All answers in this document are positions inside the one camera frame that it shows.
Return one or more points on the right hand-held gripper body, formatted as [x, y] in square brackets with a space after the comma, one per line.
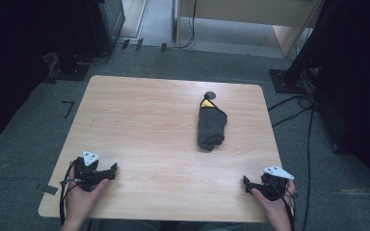
[271, 187]

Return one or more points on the grey tape strip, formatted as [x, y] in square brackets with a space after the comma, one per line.
[50, 189]

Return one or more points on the black metal stand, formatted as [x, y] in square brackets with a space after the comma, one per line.
[297, 64]

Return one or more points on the round dark table mark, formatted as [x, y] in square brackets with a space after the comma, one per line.
[211, 95]

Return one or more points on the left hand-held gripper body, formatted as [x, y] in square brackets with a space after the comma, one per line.
[88, 174]

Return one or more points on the black cabinet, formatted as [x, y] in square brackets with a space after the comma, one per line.
[107, 22]

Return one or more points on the black stand base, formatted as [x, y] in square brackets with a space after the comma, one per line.
[69, 71]

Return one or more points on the person's right hand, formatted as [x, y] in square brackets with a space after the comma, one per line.
[277, 210]

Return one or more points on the dark curtain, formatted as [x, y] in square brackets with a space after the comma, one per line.
[9, 64]
[359, 96]

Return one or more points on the light wooden desk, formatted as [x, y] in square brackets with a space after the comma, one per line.
[247, 12]

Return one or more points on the dark grey fabric pouch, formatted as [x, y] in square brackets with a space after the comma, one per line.
[210, 126]

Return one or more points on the black floor tape piece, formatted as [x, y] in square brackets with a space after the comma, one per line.
[125, 44]
[164, 47]
[139, 44]

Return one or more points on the black angled floor tape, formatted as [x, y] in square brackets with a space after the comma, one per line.
[69, 107]

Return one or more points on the person's left hand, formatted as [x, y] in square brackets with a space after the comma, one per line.
[80, 203]

